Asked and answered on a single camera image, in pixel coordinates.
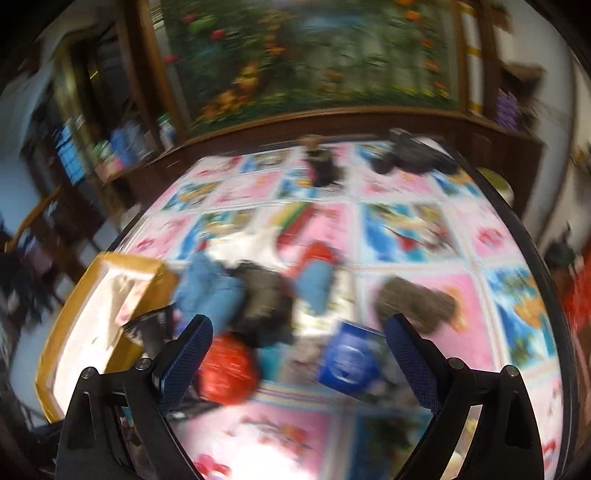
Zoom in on bundle of coloured straws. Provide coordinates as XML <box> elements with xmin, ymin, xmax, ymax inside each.
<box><xmin>276</xmin><ymin>202</ymin><xmax>320</xmax><ymax>238</ymax></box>

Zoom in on black lumpy object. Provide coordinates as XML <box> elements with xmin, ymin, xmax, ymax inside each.
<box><xmin>368</xmin><ymin>128</ymin><xmax>465</xmax><ymax>177</ymax></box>

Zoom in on dark jar with wooden lid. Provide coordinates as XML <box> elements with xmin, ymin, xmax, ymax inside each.
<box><xmin>299</xmin><ymin>133</ymin><xmax>345</xmax><ymax>188</ymax></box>

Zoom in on fish tank with artificial plants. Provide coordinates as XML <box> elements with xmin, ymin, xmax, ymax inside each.
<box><xmin>154</xmin><ymin>0</ymin><xmax>465</xmax><ymax>136</ymax></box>

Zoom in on dark grey electric motor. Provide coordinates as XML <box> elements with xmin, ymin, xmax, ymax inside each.
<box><xmin>230</xmin><ymin>260</ymin><xmax>297</xmax><ymax>348</ymax></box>

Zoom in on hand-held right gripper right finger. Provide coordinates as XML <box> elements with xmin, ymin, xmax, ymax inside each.
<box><xmin>385</xmin><ymin>315</ymin><xmax>546</xmax><ymax>480</ymax></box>

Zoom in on blue fluffy cloth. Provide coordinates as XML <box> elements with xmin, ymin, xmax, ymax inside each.
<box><xmin>174</xmin><ymin>255</ymin><xmax>243</xmax><ymax>329</ymax></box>

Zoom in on blue red item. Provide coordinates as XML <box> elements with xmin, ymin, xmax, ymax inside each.
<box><xmin>294</xmin><ymin>260</ymin><xmax>334</xmax><ymax>315</ymax></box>

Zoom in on black plastic bag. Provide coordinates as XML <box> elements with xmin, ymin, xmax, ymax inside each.
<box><xmin>121</xmin><ymin>306</ymin><xmax>177</xmax><ymax>348</ymax></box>

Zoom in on white yellow-print tissue pack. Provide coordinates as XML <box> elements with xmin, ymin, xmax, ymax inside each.
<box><xmin>215</xmin><ymin>230</ymin><xmax>279</xmax><ymax>266</ymax></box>

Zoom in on blue tissue pack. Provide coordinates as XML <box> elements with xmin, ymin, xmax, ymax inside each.
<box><xmin>318</xmin><ymin>320</ymin><xmax>385</xmax><ymax>394</ymax></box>

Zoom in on printed tablecloth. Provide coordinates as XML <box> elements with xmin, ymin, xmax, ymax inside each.
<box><xmin>115</xmin><ymin>134</ymin><xmax>570</xmax><ymax>480</ymax></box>

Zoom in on cardboard box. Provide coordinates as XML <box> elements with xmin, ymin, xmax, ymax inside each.
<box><xmin>36</xmin><ymin>252</ymin><xmax>180</xmax><ymax>422</ymax></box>

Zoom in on red shiny bag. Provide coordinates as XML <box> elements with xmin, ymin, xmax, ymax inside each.
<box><xmin>198</xmin><ymin>333</ymin><xmax>260</xmax><ymax>408</ymax></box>

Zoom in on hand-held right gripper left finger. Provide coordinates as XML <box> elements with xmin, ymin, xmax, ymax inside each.
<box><xmin>55</xmin><ymin>315</ymin><xmax>214</xmax><ymax>480</ymax></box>

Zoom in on red cloth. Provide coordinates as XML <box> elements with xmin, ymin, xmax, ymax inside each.
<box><xmin>299</xmin><ymin>241</ymin><xmax>337</xmax><ymax>269</ymax></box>

